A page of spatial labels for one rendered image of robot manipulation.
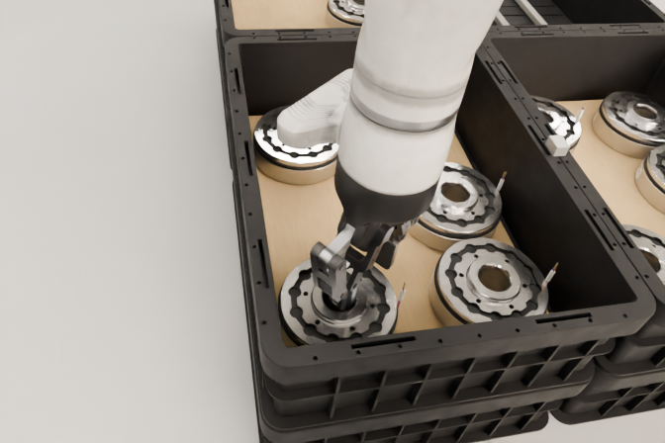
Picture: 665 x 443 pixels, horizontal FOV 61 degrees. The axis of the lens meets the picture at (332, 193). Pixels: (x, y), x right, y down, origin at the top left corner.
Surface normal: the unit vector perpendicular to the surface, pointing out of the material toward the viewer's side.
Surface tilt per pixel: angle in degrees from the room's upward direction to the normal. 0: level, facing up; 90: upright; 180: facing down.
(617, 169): 0
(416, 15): 105
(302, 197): 0
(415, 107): 91
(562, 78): 90
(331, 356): 0
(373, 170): 90
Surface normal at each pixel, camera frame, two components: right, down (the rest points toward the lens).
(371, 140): -0.54, 0.46
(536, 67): 0.19, 0.72
